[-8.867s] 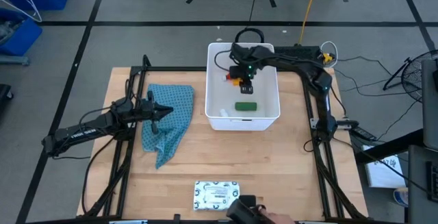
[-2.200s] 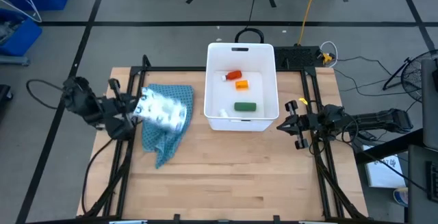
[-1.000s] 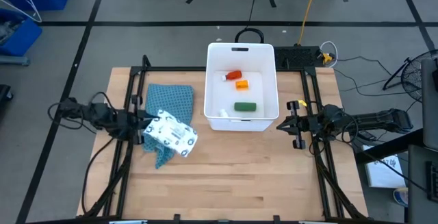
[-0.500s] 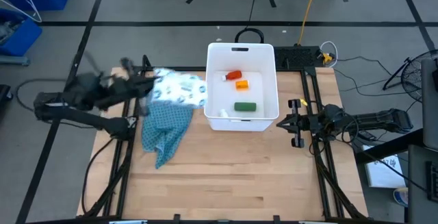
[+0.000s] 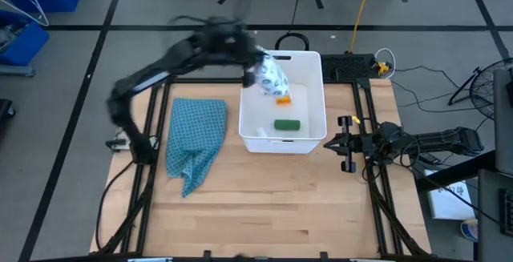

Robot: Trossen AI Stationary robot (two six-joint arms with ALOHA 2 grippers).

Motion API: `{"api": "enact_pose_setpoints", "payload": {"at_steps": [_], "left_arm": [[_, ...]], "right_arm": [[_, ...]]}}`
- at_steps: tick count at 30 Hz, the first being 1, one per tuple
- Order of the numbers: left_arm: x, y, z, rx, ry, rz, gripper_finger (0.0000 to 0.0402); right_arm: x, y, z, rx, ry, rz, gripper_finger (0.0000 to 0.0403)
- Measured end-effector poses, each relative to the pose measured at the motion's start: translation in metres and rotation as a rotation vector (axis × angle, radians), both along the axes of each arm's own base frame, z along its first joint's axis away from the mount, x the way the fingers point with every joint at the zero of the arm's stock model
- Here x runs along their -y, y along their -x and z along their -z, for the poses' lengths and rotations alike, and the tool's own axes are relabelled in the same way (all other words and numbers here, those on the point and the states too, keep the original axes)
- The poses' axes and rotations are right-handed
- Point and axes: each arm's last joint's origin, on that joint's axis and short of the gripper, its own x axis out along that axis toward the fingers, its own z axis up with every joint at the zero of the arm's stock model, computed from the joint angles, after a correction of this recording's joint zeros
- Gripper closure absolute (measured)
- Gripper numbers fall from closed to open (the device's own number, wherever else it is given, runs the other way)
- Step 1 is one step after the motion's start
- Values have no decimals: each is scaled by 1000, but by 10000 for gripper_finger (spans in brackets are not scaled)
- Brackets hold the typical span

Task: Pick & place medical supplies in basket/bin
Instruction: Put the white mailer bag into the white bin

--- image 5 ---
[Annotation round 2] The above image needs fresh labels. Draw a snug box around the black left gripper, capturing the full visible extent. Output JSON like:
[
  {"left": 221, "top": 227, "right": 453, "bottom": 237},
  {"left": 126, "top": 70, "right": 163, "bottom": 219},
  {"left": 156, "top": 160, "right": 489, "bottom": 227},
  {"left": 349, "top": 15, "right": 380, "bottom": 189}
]
[{"left": 228, "top": 32, "right": 269, "bottom": 89}]

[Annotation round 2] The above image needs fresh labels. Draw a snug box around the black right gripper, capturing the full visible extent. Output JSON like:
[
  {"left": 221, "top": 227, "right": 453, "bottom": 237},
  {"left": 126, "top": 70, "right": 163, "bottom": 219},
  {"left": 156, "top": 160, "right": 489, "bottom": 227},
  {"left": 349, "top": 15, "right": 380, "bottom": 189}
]
[{"left": 323, "top": 115, "right": 380, "bottom": 174}]

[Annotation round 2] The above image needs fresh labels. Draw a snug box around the white printed gauze package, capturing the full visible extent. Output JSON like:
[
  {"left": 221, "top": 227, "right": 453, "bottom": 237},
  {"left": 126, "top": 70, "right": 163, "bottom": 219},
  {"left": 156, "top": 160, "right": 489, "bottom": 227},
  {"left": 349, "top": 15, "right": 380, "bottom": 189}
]
[{"left": 253, "top": 47, "right": 292, "bottom": 98}]

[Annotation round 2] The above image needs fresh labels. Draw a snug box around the green rectangular block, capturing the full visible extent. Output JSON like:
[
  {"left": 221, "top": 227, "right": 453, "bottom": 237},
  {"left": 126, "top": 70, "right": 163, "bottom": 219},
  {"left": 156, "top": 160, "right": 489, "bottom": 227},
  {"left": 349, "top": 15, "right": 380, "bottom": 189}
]
[{"left": 273, "top": 119, "right": 301, "bottom": 131}]

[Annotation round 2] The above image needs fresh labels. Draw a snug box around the white plastic bin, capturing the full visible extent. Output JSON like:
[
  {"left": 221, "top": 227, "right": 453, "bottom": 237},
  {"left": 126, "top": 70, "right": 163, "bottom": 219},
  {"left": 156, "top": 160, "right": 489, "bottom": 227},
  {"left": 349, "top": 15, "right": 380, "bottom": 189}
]
[{"left": 238, "top": 50, "right": 328, "bottom": 155}]

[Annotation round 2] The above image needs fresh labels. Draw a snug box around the black perforated box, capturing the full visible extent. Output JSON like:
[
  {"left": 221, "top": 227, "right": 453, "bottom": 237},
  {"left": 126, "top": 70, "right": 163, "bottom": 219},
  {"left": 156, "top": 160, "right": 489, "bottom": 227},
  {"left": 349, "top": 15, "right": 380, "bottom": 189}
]
[{"left": 320, "top": 53, "right": 378, "bottom": 81}]

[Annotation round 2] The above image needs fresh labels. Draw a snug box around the teal patterned cloth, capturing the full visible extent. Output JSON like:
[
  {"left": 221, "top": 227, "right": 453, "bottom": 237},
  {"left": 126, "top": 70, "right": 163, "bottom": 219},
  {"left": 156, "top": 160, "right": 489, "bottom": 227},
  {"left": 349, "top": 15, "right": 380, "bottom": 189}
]
[{"left": 165, "top": 97, "right": 228, "bottom": 199}]

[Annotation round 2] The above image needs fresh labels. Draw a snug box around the white printed paper box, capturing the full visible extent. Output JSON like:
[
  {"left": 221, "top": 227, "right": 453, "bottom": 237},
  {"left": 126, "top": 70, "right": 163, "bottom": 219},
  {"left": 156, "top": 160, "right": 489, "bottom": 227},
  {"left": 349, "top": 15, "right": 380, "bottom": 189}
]
[{"left": 424, "top": 169, "right": 476, "bottom": 221}]

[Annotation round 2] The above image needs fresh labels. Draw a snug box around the black floor fan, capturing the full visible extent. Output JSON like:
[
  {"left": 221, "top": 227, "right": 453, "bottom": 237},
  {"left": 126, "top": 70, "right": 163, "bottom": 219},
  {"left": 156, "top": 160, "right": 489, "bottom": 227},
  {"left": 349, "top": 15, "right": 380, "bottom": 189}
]
[{"left": 447, "top": 56, "right": 513, "bottom": 121}]

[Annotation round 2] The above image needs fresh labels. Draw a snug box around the grey monitor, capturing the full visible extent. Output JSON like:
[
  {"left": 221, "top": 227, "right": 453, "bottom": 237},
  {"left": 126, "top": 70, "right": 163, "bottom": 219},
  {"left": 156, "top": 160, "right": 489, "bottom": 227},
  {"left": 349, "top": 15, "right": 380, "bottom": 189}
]
[{"left": 492, "top": 69, "right": 513, "bottom": 175}]

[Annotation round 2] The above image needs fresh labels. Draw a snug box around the black coiled cable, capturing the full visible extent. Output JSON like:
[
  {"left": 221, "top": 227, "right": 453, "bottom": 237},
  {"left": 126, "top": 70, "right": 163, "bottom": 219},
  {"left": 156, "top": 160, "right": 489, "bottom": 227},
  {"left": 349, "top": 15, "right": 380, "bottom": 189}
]
[{"left": 274, "top": 32, "right": 310, "bottom": 53}]

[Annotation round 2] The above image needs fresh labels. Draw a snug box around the black metal table frame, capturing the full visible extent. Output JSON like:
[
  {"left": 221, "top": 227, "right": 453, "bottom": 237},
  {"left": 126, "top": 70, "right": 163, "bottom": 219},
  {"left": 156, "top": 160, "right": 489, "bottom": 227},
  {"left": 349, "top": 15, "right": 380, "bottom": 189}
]
[{"left": 90, "top": 75, "right": 432, "bottom": 261}]

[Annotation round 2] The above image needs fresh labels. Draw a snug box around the white cable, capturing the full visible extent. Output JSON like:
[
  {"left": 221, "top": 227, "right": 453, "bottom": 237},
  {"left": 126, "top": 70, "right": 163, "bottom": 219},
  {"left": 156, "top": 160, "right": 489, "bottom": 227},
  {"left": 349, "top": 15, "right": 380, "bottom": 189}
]
[{"left": 374, "top": 47, "right": 397, "bottom": 79}]

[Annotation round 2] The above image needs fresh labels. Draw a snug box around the yellow floor cable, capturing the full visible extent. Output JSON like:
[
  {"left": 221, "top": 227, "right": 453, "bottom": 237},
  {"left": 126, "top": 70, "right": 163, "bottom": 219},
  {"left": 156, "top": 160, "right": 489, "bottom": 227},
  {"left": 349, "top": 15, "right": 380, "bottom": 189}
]
[{"left": 349, "top": 0, "right": 378, "bottom": 54}]

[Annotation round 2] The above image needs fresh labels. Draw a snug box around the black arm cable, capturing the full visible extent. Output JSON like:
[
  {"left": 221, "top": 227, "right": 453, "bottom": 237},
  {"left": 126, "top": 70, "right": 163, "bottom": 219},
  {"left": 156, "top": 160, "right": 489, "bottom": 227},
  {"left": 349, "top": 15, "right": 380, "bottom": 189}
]
[{"left": 95, "top": 159, "right": 135, "bottom": 252}]

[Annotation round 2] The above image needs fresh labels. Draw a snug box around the white wire hanger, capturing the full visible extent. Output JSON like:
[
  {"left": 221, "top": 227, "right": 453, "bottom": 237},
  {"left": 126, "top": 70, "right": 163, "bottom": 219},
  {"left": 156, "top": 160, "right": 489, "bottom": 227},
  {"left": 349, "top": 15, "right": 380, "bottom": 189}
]
[{"left": 0, "top": 0, "right": 50, "bottom": 27}]

